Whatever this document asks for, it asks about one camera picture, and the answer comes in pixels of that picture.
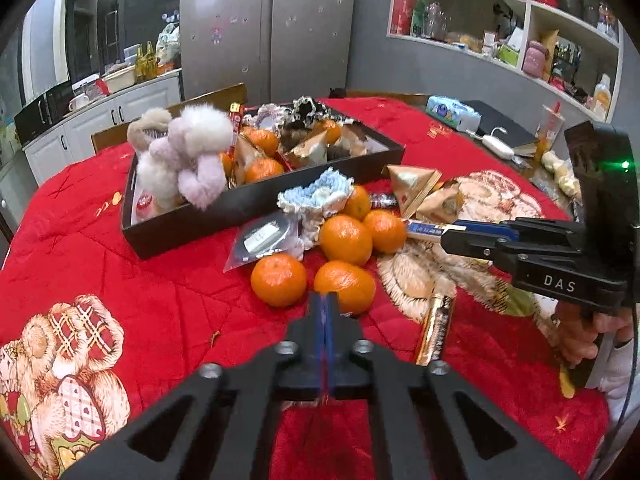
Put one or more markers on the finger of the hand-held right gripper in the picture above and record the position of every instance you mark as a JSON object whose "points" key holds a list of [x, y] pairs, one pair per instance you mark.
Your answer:
{"points": [[480, 225], [475, 245]]}

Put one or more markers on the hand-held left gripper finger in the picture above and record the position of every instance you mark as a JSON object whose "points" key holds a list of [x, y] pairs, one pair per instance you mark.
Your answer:
{"points": [[320, 340], [331, 340]]}

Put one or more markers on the blue white bar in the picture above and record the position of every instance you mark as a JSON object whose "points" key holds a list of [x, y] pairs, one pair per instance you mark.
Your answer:
{"points": [[425, 230]]}

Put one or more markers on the black cardboard tray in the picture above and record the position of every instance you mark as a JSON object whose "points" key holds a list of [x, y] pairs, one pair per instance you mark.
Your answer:
{"points": [[200, 220]]}

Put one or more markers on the person's right forearm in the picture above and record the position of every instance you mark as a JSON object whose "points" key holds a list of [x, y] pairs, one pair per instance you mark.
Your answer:
{"points": [[622, 370]]}

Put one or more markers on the person's right hand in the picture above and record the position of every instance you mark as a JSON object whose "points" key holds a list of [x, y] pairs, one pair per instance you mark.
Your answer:
{"points": [[575, 335]]}

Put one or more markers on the brown triangular snack packet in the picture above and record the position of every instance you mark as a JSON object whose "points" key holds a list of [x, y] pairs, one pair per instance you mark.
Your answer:
{"points": [[442, 205]]}

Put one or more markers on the bag of pale buns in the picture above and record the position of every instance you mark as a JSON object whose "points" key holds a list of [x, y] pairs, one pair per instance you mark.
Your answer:
{"points": [[560, 172]]}

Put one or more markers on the gold triangular snack packet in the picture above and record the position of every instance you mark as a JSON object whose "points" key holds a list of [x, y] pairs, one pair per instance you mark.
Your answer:
{"points": [[412, 180], [307, 147], [352, 137], [247, 152]]}

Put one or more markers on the white power adapter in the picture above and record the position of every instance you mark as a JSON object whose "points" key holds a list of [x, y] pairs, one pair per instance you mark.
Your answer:
{"points": [[497, 145]]}

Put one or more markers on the gold wrapped bar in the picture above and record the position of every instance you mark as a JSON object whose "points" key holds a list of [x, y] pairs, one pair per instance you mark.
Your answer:
{"points": [[434, 327]]}

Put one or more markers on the dark wrapped candy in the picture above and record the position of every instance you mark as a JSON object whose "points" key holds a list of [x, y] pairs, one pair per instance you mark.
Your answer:
{"points": [[384, 200]]}

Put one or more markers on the black laptop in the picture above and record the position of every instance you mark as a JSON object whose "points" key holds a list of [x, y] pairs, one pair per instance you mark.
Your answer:
{"points": [[505, 125]]}

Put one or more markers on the drink cup with straw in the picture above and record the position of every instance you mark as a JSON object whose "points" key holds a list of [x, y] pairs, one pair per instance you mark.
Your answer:
{"points": [[549, 127]]}

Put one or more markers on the blue printed tissue pack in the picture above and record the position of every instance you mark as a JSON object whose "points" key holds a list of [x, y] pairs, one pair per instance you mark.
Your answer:
{"points": [[452, 112]]}

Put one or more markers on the small tangerine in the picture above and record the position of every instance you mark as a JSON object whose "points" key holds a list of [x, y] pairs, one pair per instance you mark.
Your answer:
{"points": [[357, 202]]}

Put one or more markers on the white plastic bottle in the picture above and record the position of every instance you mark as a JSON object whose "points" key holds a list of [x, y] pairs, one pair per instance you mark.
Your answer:
{"points": [[602, 92]]}

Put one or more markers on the blue white crochet scrunchie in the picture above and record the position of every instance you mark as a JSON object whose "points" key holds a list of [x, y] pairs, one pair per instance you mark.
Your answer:
{"points": [[315, 195]]}

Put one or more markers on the wooden chair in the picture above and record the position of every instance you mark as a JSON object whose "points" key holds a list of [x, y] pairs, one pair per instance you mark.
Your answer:
{"points": [[390, 96], [112, 137]]}

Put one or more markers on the green tissue box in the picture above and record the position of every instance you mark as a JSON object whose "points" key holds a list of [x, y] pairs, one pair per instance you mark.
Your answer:
{"points": [[509, 54]]}

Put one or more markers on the pink bag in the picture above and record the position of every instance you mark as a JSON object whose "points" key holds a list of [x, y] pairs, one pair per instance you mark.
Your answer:
{"points": [[534, 59]]}

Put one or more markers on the red printed blanket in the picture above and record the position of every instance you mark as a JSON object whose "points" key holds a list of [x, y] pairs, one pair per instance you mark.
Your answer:
{"points": [[150, 285]]}

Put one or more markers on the lilac fluffy scrunchie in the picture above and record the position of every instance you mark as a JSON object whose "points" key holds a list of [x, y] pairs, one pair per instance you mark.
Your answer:
{"points": [[200, 185]]}

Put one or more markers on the glass jars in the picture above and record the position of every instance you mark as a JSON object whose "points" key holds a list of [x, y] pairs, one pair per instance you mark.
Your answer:
{"points": [[436, 20]]}

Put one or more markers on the red jelly cup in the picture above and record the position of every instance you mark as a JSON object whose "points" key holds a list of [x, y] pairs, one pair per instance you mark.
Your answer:
{"points": [[145, 205]]}

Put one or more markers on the red gift box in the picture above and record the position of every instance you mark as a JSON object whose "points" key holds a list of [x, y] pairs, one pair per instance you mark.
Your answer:
{"points": [[404, 10]]}

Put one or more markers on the pink crochet scrunchie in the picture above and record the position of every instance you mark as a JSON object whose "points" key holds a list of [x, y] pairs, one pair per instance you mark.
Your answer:
{"points": [[265, 117]]}

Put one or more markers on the white fluffy scrunchie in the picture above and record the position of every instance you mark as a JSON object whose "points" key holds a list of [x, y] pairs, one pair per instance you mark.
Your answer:
{"points": [[155, 180], [205, 127]]}

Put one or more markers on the beige fluffy scrunchie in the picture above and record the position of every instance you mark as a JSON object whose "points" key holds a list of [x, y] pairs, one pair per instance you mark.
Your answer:
{"points": [[147, 127]]}

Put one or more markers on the silver refrigerator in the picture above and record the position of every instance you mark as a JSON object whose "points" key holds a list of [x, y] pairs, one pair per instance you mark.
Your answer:
{"points": [[270, 25]]}

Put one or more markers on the white kitchen cabinet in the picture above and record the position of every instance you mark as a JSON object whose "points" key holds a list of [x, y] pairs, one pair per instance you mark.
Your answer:
{"points": [[110, 120]]}

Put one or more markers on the yellow glass bottles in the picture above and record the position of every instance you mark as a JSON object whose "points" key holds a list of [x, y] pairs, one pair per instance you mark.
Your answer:
{"points": [[146, 62]]}

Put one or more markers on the cream plastic basin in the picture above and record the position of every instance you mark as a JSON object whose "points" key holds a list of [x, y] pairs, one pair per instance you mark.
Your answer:
{"points": [[119, 80]]}

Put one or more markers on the plastic shopping bag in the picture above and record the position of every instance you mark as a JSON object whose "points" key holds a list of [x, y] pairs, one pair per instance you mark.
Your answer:
{"points": [[167, 45]]}

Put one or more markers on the white mug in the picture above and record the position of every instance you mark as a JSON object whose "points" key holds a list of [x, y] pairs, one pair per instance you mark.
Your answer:
{"points": [[79, 102]]}

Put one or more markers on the black microwave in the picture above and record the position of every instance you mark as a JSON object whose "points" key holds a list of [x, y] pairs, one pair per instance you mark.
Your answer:
{"points": [[45, 110]]}

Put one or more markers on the white wall shelf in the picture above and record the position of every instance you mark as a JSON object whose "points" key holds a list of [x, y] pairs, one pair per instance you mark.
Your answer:
{"points": [[500, 15]]}

